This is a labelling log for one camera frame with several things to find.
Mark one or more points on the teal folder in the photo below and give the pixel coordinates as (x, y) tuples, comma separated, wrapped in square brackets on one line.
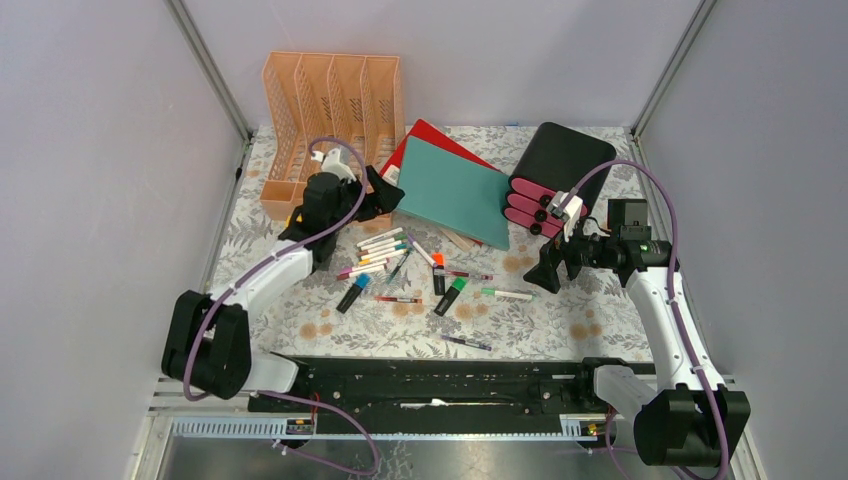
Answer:
[(454, 192)]

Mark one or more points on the green cap black highlighter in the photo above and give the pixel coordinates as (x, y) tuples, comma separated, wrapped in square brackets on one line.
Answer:
[(449, 297)]

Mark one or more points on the purple pen near front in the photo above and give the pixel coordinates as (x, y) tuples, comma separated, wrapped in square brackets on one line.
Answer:
[(466, 342)]

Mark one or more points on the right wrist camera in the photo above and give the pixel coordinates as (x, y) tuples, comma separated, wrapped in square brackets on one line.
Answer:
[(567, 208)]

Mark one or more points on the white marker black cap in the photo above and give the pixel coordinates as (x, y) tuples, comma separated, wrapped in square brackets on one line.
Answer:
[(380, 237)]

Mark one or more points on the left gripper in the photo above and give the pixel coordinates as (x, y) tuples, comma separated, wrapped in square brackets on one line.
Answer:
[(386, 196)]

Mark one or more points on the white marker pink cap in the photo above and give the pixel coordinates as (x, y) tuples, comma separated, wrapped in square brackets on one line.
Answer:
[(365, 269)]

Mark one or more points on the beige kraft notebook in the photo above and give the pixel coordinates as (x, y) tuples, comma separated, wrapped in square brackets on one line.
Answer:
[(463, 243)]

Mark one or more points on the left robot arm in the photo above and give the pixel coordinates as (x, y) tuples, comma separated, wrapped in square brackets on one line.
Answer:
[(208, 347)]

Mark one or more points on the orange plastic file organizer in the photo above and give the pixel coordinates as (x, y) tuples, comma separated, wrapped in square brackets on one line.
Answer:
[(313, 96)]

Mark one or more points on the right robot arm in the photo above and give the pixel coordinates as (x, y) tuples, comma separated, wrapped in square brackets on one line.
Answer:
[(690, 419)]

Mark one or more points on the dark red pen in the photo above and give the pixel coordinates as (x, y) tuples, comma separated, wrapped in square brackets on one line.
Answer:
[(463, 274)]

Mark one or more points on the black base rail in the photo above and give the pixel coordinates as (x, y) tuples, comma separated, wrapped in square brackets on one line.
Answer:
[(434, 397)]

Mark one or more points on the black pink drawer box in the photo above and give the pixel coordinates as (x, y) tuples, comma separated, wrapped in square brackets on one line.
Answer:
[(555, 159)]

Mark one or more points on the orange cap black highlighter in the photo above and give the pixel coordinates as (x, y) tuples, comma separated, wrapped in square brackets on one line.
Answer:
[(438, 279)]

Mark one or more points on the red binder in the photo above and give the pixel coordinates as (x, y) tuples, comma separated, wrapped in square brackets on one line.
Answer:
[(424, 142)]

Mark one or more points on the white purple marker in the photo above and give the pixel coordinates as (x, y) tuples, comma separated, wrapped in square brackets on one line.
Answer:
[(419, 248)]

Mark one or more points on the floral table mat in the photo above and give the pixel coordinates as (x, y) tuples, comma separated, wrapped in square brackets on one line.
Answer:
[(589, 317)]

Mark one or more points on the blue cap black highlighter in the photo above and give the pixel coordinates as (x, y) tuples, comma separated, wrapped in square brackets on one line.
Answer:
[(353, 293)]

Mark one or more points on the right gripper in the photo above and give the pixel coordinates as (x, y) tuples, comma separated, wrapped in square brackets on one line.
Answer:
[(544, 272)]

